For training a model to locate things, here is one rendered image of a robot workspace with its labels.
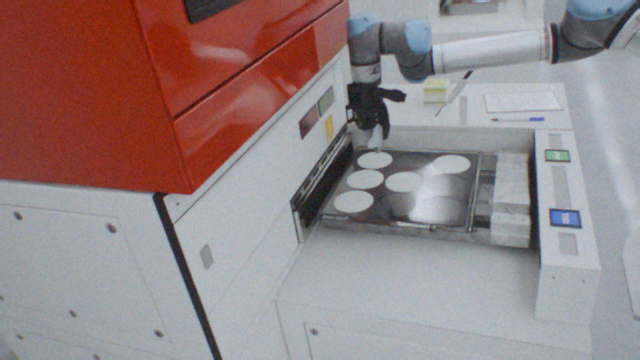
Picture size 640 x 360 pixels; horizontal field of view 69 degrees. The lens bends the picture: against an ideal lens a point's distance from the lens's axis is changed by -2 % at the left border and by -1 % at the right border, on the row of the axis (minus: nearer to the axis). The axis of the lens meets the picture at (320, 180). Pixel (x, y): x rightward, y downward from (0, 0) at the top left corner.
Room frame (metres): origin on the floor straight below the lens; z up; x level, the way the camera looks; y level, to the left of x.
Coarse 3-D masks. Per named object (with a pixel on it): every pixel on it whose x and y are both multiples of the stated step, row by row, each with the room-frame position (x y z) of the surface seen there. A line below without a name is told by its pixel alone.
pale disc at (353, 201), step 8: (352, 192) 1.04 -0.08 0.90; (360, 192) 1.03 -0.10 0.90; (336, 200) 1.01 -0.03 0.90; (344, 200) 1.01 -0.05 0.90; (352, 200) 1.00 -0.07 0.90; (360, 200) 1.00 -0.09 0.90; (368, 200) 0.99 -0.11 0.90; (336, 208) 0.98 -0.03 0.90; (344, 208) 0.97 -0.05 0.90; (352, 208) 0.97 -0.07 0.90; (360, 208) 0.96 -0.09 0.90
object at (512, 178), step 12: (504, 168) 1.07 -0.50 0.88; (516, 168) 1.06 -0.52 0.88; (528, 168) 1.05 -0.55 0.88; (504, 180) 1.01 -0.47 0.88; (516, 180) 1.00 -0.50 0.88; (528, 180) 0.99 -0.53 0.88; (504, 192) 0.96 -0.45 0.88; (516, 192) 0.95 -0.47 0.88; (528, 192) 0.94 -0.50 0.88; (492, 240) 0.81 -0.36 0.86; (504, 240) 0.80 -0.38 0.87; (516, 240) 0.79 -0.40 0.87; (528, 240) 0.78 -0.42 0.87
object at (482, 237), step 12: (336, 228) 1.00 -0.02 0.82; (348, 228) 0.99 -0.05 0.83; (360, 228) 0.97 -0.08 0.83; (372, 228) 0.96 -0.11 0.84; (384, 228) 0.95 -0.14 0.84; (396, 228) 0.93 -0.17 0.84; (408, 228) 0.92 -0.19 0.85; (456, 240) 0.87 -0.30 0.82; (468, 240) 0.86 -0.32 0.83; (480, 240) 0.85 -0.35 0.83
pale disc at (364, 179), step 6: (354, 174) 1.13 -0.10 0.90; (360, 174) 1.13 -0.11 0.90; (366, 174) 1.12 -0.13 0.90; (372, 174) 1.12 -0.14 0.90; (378, 174) 1.11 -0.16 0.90; (348, 180) 1.10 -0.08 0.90; (354, 180) 1.10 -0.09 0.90; (360, 180) 1.09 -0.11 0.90; (366, 180) 1.09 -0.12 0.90; (372, 180) 1.08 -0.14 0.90; (378, 180) 1.08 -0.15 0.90; (354, 186) 1.07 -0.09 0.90; (360, 186) 1.06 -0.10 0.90; (366, 186) 1.06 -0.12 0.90; (372, 186) 1.05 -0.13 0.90
